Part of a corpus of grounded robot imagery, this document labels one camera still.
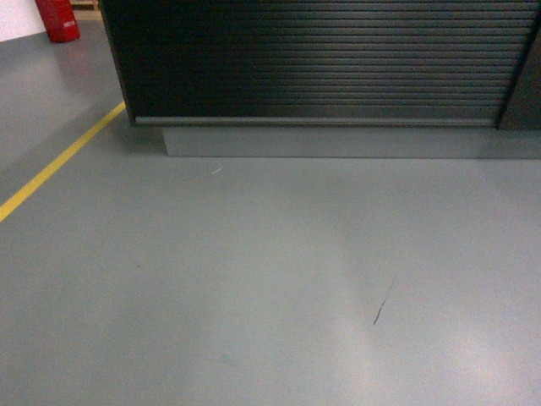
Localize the black slatted checkout counter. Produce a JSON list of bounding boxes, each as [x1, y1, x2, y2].
[[101, 1, 540, 159]]

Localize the red fire extinguisher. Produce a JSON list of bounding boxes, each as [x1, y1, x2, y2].
[[36, 0, 80, 43]]

